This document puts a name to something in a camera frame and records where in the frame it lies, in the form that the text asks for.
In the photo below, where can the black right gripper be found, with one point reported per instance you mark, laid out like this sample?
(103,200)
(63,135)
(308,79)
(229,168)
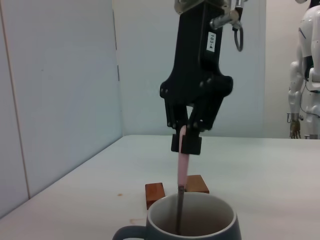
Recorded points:
(192,65)

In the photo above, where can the grey ceramic mug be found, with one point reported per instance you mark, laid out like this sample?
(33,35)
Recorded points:
(215,230)

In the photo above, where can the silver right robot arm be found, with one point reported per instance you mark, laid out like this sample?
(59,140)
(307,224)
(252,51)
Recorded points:
(185,3)

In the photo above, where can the light brown wooden block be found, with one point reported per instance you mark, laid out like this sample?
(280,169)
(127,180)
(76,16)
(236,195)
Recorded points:
(197,185)

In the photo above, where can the dark flat wooden block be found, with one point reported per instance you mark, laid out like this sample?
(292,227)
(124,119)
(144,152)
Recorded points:
(153,193)

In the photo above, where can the silver right connector plug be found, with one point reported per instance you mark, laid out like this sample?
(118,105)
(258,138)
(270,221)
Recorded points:
(222,20)

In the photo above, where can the white humanoid robot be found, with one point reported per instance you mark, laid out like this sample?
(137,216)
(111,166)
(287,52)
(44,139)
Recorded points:
(303,50)

